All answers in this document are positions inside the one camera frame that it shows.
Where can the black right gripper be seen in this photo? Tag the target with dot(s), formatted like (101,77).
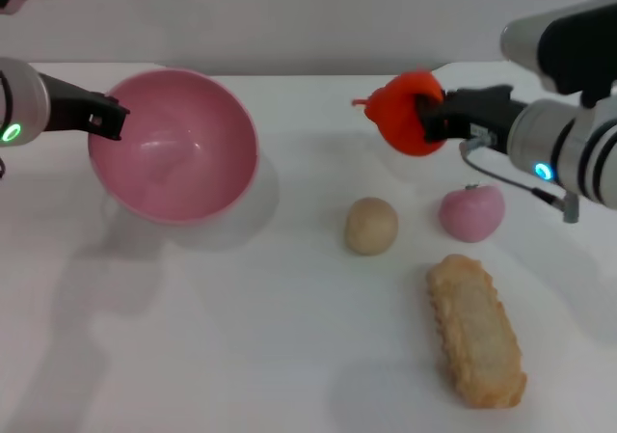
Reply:
(487,110)

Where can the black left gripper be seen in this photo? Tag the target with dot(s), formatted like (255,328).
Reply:
(67,107)

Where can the orange toy fruit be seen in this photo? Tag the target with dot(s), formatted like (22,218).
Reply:
(397,110)

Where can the pink plastic bowl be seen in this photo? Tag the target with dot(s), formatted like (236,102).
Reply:
(188,148)

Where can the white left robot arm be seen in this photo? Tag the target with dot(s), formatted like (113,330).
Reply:
(21,100)

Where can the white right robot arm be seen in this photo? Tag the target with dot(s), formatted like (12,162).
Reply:
(564,148)

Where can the pink toy peach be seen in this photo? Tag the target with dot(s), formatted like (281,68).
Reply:
(470,213)

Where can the beige round toy bun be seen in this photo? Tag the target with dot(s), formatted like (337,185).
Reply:
(370,226)

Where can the golden toast slice toy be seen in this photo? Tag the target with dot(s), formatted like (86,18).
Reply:
(474,332)

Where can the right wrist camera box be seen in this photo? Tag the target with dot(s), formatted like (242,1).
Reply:
(569,47)

